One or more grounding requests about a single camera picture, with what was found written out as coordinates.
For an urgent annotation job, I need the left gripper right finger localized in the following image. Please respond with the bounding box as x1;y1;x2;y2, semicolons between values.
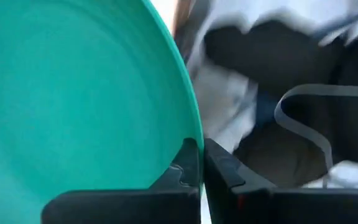
203;138;358;224

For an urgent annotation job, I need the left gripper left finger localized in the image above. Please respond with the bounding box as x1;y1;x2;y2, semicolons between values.
41;138;202;224

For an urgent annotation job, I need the dark green plate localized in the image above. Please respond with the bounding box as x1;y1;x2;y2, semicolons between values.
0;0;205;224

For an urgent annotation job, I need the grey wire dish rack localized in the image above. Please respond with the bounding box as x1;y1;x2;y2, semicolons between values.
273;83;358;189

